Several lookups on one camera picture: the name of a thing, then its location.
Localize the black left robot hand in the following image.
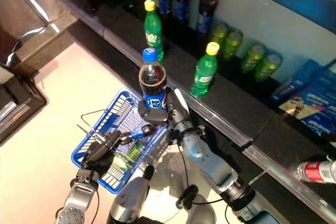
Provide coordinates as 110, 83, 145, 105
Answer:
79, 130, 122, 180

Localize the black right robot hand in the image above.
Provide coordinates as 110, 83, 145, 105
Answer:
137, 87, 192, 133

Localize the blue plastic shopping basket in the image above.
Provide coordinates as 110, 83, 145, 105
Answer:
71, 88, 171, 195

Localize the green sprite bottle yellow cap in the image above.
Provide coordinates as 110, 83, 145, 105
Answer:
143, 0, 165, 62
190, 41, 221, 98

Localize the black low platform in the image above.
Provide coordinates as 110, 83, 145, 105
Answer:
0, 65, 48, 147

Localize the silver right robot leg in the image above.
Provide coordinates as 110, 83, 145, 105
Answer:
175, 184, 219, 224

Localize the blue oreo cookie box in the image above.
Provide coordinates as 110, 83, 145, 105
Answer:
269, 59, 320, 102
278, 87, 336, 137
301, 61, 336, 99

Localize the clear water bottle red label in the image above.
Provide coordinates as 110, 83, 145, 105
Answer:
293, 160, 336, 185

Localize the dark brown curtain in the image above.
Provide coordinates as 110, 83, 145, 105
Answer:
0, 0, 79, 63

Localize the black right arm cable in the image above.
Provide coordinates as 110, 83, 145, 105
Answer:
177, 144, 226, 209

